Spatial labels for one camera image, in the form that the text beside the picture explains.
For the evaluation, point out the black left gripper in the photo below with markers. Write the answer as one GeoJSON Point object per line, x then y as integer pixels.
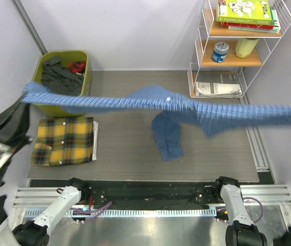
{"type": "Point", "coordinates": [11, 127]}

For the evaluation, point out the blue checked long sleeve shirt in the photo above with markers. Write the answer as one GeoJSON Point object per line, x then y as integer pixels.
{"type": "Point", "coordinates": [174, 109]}

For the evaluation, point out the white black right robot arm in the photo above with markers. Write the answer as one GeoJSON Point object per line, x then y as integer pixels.
{"type": "Point", "coordinates": [241, 229]}

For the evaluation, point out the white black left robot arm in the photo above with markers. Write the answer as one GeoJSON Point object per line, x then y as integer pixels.
{"type": "Point", "coordinates": [38, 230]}

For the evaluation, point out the folded yellow plaid shirt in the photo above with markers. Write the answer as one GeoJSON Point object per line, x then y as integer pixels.
{"type": "Point", "coordinates": [65, 141]}

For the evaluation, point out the dark grey shirt in bin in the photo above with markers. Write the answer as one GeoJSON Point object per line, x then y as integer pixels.
{"type": "Point", "coordinates": [60, 79]}

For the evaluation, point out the red black garment in bin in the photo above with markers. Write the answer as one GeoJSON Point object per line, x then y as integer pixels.
{"type": "Point", "coordinates": [77, 67]}

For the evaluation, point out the white folded paper booklet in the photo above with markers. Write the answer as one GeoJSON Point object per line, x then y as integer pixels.
{"type": "Point", "coordinates": [217, 89]}

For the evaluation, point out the blue white round tin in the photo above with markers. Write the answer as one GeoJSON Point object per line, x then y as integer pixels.
{"type": "Point", "coordinates": [220, 52]}

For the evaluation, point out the red book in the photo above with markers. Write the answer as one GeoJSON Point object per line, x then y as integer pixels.
{"type": "Point", "coordinates": [253, 26]}

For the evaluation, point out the pale yellow faceted vase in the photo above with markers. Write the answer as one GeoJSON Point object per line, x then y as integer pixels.
{"type": "Point", "coordinates": [245, 46]}

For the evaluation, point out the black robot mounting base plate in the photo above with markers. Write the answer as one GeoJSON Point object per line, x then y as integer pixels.
{"type": "Point", "coordinates": [98, 192]}

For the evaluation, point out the white slotted cable duct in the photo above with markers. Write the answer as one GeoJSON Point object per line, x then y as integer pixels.
{"type": "Point", "coordinates": [211, 212]}

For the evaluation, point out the white wire shelf rack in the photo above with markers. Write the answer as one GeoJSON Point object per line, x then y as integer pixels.
{"type": "Point", "coordinates": [233, 42]}

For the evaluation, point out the aluminium extrusion rail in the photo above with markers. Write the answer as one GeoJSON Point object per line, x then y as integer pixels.
{"type": "Point", "coordinates": [274, 194]}

